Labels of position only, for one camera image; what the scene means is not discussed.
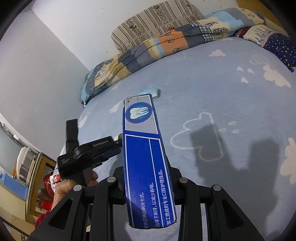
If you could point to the wooden headboard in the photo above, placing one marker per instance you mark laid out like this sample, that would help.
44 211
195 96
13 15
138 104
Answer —
270 19

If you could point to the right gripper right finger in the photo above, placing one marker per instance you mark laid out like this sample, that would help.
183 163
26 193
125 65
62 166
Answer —
225 219

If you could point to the red plastic wrapper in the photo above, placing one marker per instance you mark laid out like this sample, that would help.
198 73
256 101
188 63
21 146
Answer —
50 182

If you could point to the wooden bedside cabinet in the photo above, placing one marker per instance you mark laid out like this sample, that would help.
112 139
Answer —
26 193

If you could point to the starry navy pillow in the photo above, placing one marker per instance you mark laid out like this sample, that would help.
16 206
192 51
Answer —
278 44

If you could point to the striped beige pillow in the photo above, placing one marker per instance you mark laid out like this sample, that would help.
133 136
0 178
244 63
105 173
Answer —
154 21

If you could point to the colourful patchwork quilt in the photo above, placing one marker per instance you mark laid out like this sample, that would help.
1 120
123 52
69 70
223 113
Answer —
215 26

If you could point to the light blue face mask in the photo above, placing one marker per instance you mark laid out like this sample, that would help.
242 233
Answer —
154 92

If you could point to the blue toothpaste box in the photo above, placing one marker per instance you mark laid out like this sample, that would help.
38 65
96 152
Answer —
148 188

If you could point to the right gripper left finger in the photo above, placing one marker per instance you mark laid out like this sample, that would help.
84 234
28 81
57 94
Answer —
84 213

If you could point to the left hand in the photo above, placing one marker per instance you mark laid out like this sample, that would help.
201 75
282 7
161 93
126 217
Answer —
62 188

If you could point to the light blue cloud bedsheet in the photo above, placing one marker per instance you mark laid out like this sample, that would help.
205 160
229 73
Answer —
226 112

